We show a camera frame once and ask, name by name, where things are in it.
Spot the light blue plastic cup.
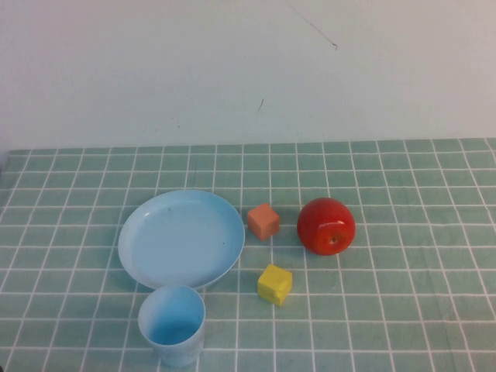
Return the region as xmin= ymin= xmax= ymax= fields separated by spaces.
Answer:
xmin=137 ymin=285 xmax=207 ymax=368

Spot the light blue plastic plate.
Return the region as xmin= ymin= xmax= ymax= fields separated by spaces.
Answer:
xmin=117 ymin=189 xmax=246 ymax=291

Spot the orange foam cube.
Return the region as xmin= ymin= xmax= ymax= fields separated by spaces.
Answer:
xmin=246 ymin=202 xmax=281 ymax=241

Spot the red apple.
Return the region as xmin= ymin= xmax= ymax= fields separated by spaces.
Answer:
xmin=296 ymin=197 xmax=357 ymax=257

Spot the yellow foam cube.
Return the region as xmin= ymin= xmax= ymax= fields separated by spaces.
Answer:
xmin=257 ymin=263 xmax=294 ymax=308

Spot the green checked tablecloth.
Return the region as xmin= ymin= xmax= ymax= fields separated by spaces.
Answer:
xmin=0 ymin=138 xmax=496 ymax=372

